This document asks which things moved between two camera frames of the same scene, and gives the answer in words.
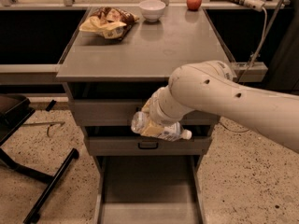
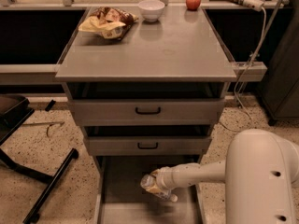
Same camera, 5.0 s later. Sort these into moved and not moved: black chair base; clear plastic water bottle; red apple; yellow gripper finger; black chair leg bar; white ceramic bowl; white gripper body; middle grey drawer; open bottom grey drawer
Moved: yellow gripper finger; clear plastic water bottle; white gripper body
Not moved: middle grey drawer; black chair base; red apple; black chair leg bar; white ceramic bowl; open bottom grey drawer
